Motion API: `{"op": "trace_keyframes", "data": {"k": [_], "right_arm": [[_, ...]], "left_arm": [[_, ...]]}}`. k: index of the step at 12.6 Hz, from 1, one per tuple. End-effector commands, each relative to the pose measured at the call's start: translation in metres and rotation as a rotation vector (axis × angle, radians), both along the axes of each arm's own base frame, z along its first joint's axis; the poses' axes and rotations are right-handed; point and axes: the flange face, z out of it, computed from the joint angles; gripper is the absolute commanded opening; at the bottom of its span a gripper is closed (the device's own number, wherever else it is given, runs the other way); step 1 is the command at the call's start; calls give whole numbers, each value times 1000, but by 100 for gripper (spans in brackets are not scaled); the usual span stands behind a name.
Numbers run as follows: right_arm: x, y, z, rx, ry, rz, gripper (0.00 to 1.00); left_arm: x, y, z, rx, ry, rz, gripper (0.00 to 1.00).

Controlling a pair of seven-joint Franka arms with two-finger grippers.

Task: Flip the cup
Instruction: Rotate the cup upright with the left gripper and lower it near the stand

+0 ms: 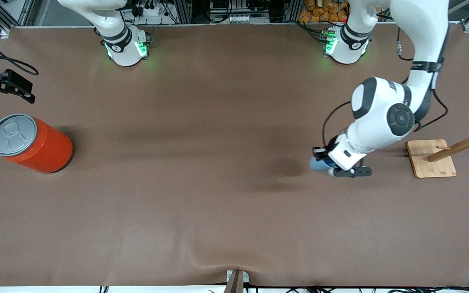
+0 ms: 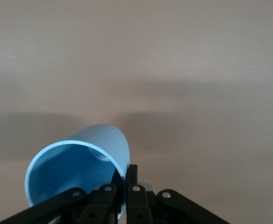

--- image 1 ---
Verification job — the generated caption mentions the light blue plastic cup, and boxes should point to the light blue plastic cup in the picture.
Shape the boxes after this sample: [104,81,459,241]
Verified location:
[309,156,337,172]

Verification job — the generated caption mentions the wooden cup rack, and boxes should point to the wooden cup rack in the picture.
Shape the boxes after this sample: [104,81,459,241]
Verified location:
[405,112,469,179]

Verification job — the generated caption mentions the orange can-shaped container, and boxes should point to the orange can-shaped container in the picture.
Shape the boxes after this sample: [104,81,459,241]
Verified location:
[0,114,74,174]

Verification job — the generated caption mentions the brown table mat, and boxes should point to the brown table mat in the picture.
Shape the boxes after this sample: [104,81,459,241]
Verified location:
[0,22,469,287]

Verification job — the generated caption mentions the bag of orange items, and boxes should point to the bag of orange items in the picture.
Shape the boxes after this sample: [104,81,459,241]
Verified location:
[298,0,349,23]

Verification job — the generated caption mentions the white power strip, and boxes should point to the white power strip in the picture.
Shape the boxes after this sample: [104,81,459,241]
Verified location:
[212,14,270,24]

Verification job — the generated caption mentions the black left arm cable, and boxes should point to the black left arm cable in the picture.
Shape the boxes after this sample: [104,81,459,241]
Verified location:
[322,28,449,149]

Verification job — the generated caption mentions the grey metal bracket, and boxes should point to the grey metal bracket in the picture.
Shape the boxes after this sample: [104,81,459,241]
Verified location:
[226,269,250,284]

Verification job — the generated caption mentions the brown camera pole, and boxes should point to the brown camera pole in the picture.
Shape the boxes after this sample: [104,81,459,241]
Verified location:
[223,271,244,293]

